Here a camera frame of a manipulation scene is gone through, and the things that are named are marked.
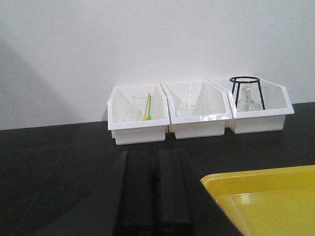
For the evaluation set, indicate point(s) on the black wire tripod stand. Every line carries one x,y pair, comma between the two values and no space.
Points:
239,81

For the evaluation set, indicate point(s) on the clear glass funnel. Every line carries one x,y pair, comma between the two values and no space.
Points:
139,100

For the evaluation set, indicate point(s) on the clear glass flask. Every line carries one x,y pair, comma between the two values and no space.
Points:
246,103

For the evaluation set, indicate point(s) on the clear glass beaker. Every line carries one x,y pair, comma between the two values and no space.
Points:
189,109

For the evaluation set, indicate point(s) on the yellow plastic spatula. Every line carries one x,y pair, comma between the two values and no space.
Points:
145,117

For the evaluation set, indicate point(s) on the white storage bin left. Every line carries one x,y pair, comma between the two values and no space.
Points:
125,125

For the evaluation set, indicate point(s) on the white storage bin middle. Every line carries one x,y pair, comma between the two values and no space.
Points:
214,111

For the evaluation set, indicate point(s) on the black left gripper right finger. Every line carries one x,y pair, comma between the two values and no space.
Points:
183,205

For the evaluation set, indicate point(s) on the white storage bin right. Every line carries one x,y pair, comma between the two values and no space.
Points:
277,107

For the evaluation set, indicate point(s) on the green plastic spatula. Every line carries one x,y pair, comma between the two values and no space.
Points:
149,117

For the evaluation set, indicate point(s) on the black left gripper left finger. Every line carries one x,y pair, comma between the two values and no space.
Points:
121,205

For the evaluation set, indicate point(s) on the yellow plastic tray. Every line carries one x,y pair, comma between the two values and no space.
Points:
268,202

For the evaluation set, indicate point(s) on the white storage bin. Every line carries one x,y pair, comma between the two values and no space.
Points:
125,125
277,107
214,111

